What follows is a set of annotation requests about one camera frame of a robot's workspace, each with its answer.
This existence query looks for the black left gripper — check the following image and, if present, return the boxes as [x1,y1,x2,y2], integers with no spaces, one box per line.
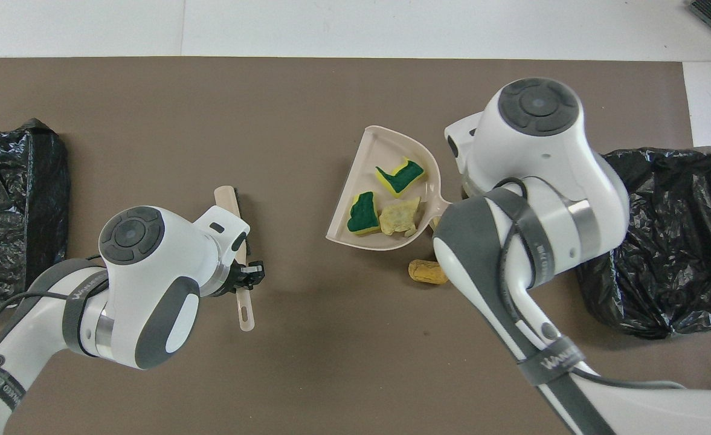
[232,260,266,294]

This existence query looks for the beige hand brush black bristles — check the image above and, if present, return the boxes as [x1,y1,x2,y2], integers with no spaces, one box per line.
[213,185,256,332]

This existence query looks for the small green yellow sponge piece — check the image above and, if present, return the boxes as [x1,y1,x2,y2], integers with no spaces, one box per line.
[347,191,382,237]

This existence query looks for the pale orange foam scrap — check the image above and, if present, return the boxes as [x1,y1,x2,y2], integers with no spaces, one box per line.
[379,196,422,237]

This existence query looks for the brown cork-like piece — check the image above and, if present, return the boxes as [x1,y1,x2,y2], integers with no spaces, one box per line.
[408,259,449,285]

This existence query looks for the notched green yellow sponge piece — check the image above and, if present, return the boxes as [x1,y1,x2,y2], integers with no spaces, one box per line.
[375,156,426,199]

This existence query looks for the beige plastic dustpan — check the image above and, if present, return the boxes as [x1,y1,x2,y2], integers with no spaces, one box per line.
[325,125,452,251]

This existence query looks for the bin lined with black bag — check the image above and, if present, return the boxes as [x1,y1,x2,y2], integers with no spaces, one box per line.
[0,118,71,312]
[574,147,711,340]

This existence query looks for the large brown table mat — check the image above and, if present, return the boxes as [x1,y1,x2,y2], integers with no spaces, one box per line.
[0,57,711,435]

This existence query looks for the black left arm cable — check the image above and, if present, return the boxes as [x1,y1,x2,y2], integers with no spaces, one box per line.
[0,254,109,435]

